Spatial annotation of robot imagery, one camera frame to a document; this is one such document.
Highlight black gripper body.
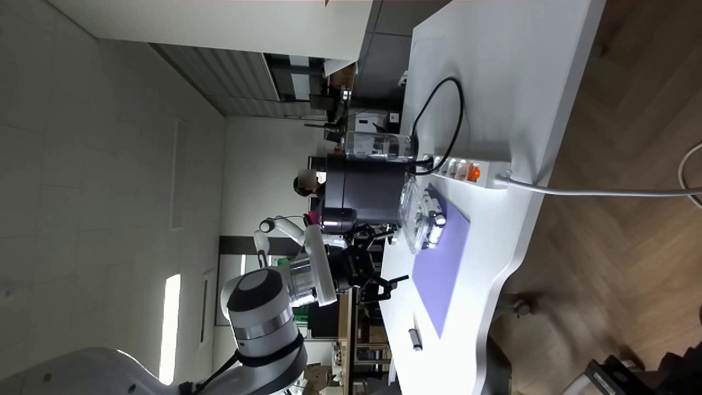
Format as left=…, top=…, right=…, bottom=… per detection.
left=332, top=237, right=380, bottom=292

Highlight clear plastic bowl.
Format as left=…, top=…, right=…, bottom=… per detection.
left=399, top=178, right=449, bottom=253

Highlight purple rectangular mat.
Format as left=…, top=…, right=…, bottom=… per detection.
left=411, top=187, right=473, bottom=339

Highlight seated person in black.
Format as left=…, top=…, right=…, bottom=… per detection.
left=292, top=171, right=330, bottom=203

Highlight white power strip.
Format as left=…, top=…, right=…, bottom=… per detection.
left=430, top=153, right=515, bottom=188

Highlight grey window blinds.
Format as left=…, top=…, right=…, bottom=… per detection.
left=152, top=42, right=296, bottom=120

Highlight black power cable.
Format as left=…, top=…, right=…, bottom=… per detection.
left=409, top=74, right=468, bottom=174

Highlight white power strip cable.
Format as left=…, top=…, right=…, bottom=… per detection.
left=490, top=139, right=702, bottom=201

